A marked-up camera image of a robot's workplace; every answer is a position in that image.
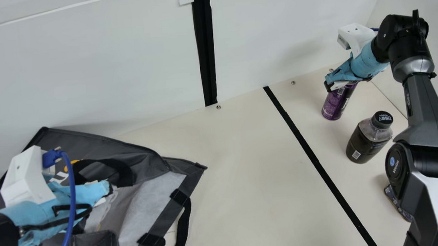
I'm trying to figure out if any dark grey bag with straps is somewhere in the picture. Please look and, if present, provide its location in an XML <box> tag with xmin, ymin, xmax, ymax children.
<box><xmin>0</xmin><ymin>114</ymin><xmax>214</xmax><ymax>246</ymax></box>

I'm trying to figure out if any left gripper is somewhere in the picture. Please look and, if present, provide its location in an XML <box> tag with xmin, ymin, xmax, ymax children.
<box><xmin>0</xmin><ymin>177</ymin><xmax>116</xmax><ymax>246</ymax></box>

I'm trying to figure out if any blue cable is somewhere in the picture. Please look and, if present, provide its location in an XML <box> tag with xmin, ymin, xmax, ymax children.
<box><xmin>32</xmin><ymin>147</ymin><xmax>81</xmax><ymax>246</ymax></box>

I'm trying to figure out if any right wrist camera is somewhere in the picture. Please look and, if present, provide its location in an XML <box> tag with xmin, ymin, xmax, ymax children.
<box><xmin>336</xmin><ymin>21</ymin><xmax>378</xmax><ymax>57</ymax></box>

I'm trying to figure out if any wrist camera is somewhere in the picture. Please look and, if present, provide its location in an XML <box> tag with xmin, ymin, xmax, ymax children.
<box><xmin>336</xmin><ymin>21</ymin><xmax>378</xmax><ymax>57</ymax></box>
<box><xmin>0</xmin><ymin>144</ymin><xmax>58</xmax><ymax>208</ymax></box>

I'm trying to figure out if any dark coffee bottle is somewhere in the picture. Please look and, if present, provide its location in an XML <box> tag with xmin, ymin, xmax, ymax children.
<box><xmin>343</xmin><ymin>110</ymin><xmax>397</xmax><ymax>165</ymax></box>

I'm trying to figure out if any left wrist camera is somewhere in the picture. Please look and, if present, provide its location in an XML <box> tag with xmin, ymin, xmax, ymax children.
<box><xmin>0</xmin><ymin>144</ymin><xmax>58</xmax><ymax>208</ymax></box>

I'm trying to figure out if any purple can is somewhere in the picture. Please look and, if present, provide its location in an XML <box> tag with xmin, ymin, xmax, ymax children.
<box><xmin>319</xmin><ymin>81</ymin><xmax>361</xmax><ymax>122</ymax></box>

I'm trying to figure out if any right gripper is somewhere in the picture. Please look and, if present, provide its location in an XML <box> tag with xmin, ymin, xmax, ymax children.
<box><xmin>321</xmin><ymin>39</ymin><xmax>392</xmax><ymax>93</ymax></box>

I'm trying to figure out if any black post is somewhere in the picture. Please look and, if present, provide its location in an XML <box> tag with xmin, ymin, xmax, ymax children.
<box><xmin>191</xmin><ymin>0</ymin><xmax>219</xmax><ymax>108</ymax></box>

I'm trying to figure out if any black strip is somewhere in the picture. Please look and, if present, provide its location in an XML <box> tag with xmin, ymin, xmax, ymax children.
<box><xmin>263</xmin><ymin>78</ymin><xmax>381</xmax><ymax>246</ymax></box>

